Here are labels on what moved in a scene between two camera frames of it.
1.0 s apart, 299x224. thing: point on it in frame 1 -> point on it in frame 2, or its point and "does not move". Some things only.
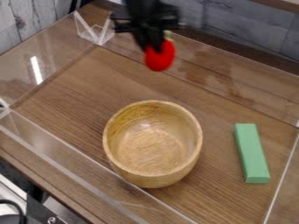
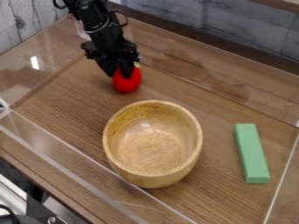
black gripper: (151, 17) -> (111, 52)
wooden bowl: (152, 138) does not move
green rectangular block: (253, 163) does not move
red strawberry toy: (161, 59) -> (124, 84)
